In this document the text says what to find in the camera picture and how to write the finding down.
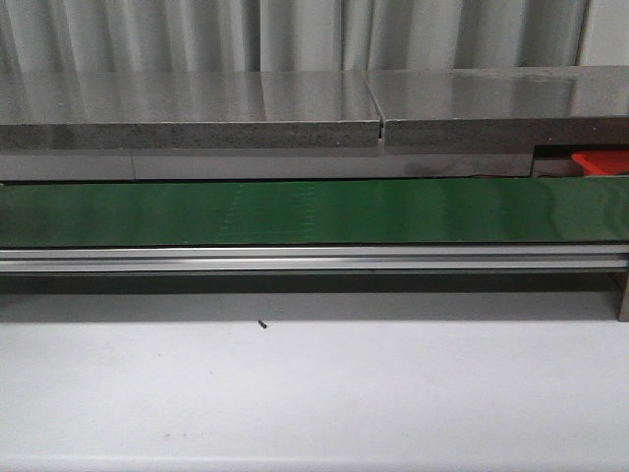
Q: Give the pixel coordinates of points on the white pleated curtain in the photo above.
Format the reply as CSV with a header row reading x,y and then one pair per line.
x,y
243,36

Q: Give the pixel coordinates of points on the aluminium conveyor frame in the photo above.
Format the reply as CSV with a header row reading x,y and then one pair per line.
x,y
411,269

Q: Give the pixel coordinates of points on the grey stone counter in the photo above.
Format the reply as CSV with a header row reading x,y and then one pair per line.
x,y
107,126

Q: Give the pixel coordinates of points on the red plastic bin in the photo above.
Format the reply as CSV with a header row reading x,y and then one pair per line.
x,y
602,162

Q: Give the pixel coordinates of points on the green conveyor belt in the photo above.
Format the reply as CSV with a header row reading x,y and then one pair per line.
x,y
359,212

